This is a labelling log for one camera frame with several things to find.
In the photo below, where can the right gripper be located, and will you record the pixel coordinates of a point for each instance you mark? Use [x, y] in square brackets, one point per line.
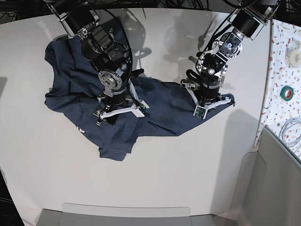
[109, 108]

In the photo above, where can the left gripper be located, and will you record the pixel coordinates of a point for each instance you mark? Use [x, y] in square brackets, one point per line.
[206, 97]

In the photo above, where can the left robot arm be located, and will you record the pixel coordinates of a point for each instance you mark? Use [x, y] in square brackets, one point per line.
[246, 21]

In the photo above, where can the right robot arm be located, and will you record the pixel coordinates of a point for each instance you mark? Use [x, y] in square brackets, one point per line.
[109, 52]

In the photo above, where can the terrazzo patterned side table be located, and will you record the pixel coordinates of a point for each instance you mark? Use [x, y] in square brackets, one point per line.
[283, 118]

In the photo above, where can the green tape roll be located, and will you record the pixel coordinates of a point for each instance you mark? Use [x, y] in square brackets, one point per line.
[287, 93]

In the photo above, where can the clear tape dispenser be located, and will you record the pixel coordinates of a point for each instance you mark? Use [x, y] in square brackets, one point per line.
[293, 54]

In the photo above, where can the grey chair bottom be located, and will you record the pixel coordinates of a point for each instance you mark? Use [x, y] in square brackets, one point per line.
[91, 215]

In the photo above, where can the grey chair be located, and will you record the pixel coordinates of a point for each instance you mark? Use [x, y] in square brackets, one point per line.
[91, 215]
[268, 192]

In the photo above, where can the grey chair right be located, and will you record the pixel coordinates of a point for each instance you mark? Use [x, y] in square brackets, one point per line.
[268, 192]

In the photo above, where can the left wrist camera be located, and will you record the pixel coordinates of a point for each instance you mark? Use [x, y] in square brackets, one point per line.
[200, 112]

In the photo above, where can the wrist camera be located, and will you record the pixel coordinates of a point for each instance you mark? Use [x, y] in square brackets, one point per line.
[143, 107]
[200, 112]

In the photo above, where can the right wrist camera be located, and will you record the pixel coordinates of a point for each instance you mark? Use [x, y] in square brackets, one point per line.
[143, 107]

